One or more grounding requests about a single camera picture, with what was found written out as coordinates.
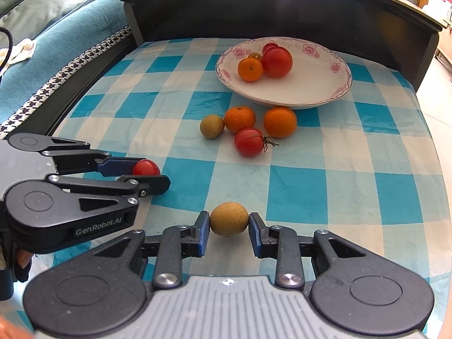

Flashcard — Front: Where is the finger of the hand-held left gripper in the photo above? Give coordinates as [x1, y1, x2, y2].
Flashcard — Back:
[40, 136, 147, 177]
[47, 174, 171, 216]

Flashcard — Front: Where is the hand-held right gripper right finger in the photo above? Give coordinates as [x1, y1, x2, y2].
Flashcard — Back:
[248, 212, 368, 290]

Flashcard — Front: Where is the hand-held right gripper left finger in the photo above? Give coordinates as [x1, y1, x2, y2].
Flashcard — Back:
[88, 210, 211, 288]

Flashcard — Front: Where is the tan longan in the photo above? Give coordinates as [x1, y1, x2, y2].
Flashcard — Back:
[200, 114, 225, 139]
[209, 202, 249, 236]

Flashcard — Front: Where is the red tomato with stem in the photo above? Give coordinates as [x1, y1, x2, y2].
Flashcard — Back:
[234, 128, 279, 157]

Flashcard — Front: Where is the orange tangerine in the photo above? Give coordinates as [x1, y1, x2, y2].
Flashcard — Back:
[237, 57, 264, 82]
[224, 106, 257, 134]

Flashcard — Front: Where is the large orange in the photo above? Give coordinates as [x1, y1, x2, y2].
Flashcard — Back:
[263, 106, 297, 138]

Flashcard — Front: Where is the white floral plate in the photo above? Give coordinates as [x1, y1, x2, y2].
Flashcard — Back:
[215, 37, 353, 110]

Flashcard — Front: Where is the red yellow apple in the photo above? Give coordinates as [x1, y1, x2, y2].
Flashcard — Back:
[261, 47, 294, 78]

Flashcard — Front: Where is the person's left hand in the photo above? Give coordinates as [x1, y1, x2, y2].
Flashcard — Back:
[14, 249, 34, 283]

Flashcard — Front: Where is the blue white checked tablecloth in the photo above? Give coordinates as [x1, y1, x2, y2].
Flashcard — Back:
[14, 37, 452, 325]

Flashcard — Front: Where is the sofa with cushions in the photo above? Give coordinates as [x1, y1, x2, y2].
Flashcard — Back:
[0, 0, 142, 138]

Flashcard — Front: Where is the white crumpled cloth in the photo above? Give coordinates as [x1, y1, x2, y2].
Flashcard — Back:
[0, 38, 37, 65]

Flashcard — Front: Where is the grey leather sofa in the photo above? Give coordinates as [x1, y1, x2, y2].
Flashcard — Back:
[0, 0, 89, 39]

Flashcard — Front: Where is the dark wooden coffee table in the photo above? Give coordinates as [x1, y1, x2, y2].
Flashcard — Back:
[35, 0, 449, 138]

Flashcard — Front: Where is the black cable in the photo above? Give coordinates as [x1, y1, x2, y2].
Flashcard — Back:
[0, 27, 13, 76]

